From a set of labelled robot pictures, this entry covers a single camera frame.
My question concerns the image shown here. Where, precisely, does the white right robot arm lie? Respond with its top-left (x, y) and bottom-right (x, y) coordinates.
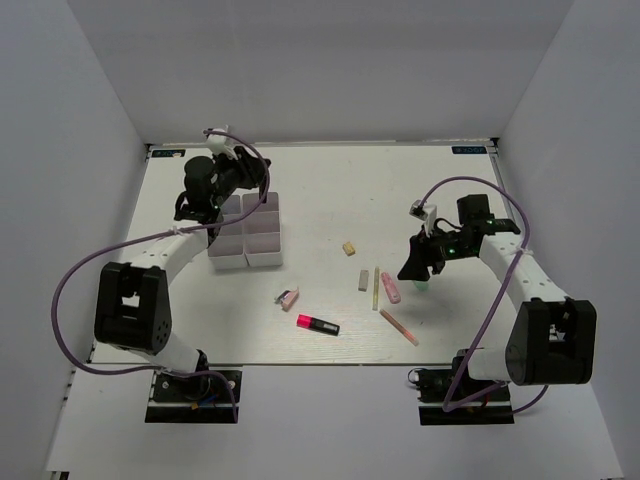
top-left (398, 194), bottom-right (597, 400)

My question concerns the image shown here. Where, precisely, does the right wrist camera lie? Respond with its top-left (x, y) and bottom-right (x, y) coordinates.
top-left (409, 200), bottom-right (437, 236)

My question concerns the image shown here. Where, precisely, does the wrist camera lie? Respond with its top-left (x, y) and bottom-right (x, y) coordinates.
top-left (409, 200), bottom-right (437, 236)
top-left (203, 125), bottom-right (236, 158)

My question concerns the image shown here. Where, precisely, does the blue label sticker right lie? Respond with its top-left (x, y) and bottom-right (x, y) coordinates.
top-left (451, 145), bottom-right (487, 155)

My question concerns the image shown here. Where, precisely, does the orange slim highlighter pen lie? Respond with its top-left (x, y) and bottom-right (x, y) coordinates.
top-left (379, 309), bottom-right (419, 347)

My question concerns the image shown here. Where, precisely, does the white organizer container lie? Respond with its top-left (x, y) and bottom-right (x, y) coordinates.
top-left (242, 192), bottom-right (283, 268)
top-left (207, 195), bottom-right (248, 271)

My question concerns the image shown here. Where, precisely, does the white left organizer container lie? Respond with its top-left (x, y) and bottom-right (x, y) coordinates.
top-left (207, 195), bottom-right (248, 271)

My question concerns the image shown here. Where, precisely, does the yellow slim highlighter pen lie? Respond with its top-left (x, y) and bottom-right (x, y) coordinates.
top-left (372, 266), bottom-right (380, 311)

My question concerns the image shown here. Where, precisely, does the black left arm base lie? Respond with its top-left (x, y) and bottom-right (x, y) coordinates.
top-left (145, 369), bottom-right (243, 424)

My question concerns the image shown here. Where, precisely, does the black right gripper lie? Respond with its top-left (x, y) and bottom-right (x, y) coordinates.
top-left (398, 222), bottom-right (475, 282)

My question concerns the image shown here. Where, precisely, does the white right organizer container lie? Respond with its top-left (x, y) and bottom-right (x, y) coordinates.
top-left (242, 192), bottom-right (283, 268)

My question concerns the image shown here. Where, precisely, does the yellow beige eraser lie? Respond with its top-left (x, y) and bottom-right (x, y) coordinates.
top-left (342, 242), bottom-right (356, 256)

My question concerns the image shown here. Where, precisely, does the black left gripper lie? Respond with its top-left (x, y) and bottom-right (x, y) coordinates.
top-left (210, 147), bottom-right (272, 208)

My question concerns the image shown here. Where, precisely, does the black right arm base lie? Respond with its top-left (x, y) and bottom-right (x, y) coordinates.
top-left (407, 367), bottom-right (516, 428)

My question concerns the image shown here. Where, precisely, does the pink black highlighter marker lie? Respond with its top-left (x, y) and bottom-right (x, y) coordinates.
top-left (296, 314), bottom-right (340, 336)

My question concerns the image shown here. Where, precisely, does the blue label sticker left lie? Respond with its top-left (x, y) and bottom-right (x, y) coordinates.
top-left (151, 149), bottom-right (186, 158)

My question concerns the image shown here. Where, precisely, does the blue label sticker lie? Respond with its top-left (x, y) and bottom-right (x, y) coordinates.
top-left (451, 145), bottom-right (487, 155)
top-left (151, 149), bottom-right (186, 158)

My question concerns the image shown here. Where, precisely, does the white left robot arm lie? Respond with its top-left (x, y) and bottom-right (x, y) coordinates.
top-left (94, 146), bottom-right (441, 399)

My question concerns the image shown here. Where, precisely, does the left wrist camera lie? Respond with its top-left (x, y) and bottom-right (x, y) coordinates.
top-left (203, 125), bottom-right (236, 158)

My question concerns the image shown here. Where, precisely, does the grey white eraser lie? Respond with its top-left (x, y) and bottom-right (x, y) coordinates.
top-left (358, 269), bottom-right (369, 292)

